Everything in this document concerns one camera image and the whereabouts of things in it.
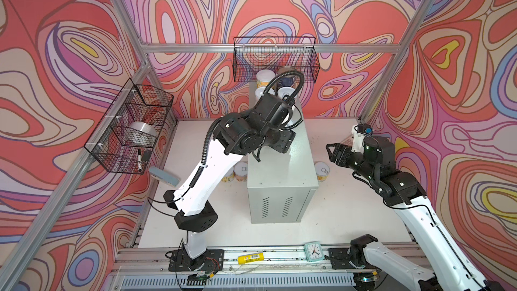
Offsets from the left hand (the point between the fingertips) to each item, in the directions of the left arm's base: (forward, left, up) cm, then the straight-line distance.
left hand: (286, 132), depth 62 cm
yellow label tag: (-29, +11, -37) cm, 48 cm away
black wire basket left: (+5, +54, -5) cm, 55 cm away
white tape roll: (+9, +51, -7) cm, 52 cm away
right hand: (0, -19, -11) cm, 22 cm away
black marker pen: (-1, +52, -14) cm, 54 cm away
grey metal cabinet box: (-16, +2, -6) cm, 17 cm away
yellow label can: (+6, -20, -33) cm, 39 cm away
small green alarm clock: (-27, -12, -37) cm, 47 cm away
